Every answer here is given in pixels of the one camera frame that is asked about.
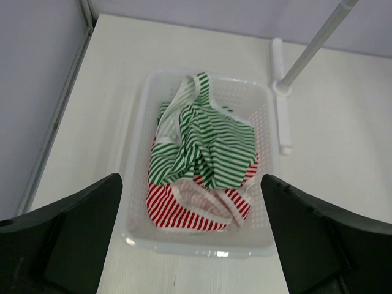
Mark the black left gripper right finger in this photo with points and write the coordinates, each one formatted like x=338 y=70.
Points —
x=323 y=248

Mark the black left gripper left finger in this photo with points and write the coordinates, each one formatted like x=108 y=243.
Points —
x=61 y=247

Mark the red striped tank top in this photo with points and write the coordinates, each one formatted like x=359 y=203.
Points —
x=187 y=206

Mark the green striped tank top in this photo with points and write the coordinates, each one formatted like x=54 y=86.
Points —
x=197 y=137

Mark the clear plastic basket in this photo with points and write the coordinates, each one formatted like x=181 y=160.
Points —
x=249 y=100

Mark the metal clothes rack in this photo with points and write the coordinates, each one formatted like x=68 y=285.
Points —
x=282 y=80

